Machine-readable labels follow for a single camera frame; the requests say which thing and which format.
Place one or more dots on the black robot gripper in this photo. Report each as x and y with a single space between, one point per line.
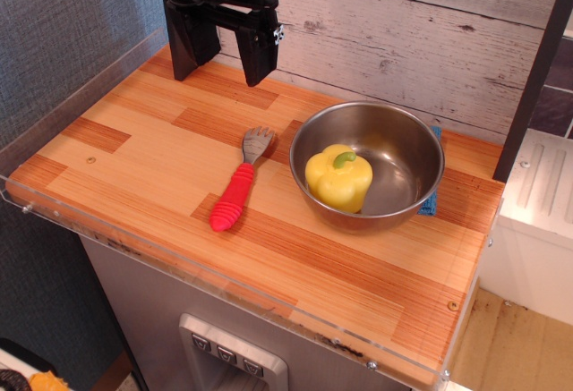
194 39

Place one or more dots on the yellow toy bell pepper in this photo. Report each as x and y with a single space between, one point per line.
339 178

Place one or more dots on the clear acrylic counter guard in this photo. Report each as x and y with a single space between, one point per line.
154 155

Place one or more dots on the stainless steel bowl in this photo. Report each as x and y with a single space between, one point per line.
407 160

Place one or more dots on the blue cloth under bowl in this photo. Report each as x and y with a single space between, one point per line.
429 207

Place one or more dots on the grey toy fridge cabinet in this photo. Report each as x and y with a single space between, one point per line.
343 311

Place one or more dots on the silver dispenser button panel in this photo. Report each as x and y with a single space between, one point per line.
219 360

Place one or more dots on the white toy sink unit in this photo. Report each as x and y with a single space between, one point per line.
528 259

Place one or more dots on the yellow and black object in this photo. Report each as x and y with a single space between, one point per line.
12 380

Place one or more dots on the dark left frame post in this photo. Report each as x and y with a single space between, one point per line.
181 66

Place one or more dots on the dark frame post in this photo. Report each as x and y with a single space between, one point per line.
181 66
546 52

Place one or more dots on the red-handled toy fork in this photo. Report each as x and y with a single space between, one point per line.
229 208

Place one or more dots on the dark right frame post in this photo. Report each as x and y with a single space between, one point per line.
546 52

